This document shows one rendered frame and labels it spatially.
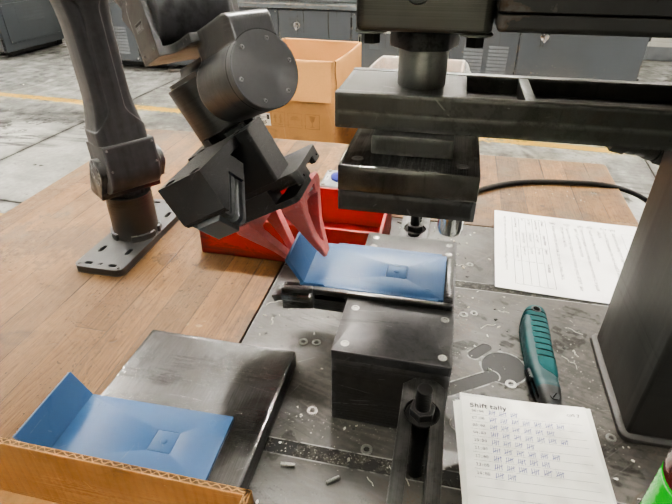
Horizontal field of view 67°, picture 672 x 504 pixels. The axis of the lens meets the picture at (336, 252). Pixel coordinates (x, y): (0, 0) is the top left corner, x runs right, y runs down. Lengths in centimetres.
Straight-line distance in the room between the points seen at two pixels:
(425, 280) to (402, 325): 7
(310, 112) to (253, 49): 241
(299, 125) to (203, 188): 246
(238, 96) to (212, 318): 31
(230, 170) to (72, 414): 26
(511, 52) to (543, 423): 459
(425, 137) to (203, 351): 31
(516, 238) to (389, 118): 44
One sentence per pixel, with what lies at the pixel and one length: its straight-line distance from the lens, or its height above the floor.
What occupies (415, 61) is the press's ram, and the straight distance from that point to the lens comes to 40.
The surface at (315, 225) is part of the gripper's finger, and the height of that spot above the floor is 103.
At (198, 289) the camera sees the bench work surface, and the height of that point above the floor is 90.
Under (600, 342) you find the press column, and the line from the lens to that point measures 62.
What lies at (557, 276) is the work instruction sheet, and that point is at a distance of 73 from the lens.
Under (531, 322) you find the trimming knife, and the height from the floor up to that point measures 92.
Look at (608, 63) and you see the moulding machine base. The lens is 504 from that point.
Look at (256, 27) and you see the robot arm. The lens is 40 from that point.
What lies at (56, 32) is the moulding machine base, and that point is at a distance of 783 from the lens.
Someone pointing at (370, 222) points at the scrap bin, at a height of 91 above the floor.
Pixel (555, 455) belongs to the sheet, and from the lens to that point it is 44.
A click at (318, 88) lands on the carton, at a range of 274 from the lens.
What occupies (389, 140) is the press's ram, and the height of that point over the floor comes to 115.
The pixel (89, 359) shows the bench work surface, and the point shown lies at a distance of 61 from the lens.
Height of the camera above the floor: 128
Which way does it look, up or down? 32 degrees down
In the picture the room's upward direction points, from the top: straight up
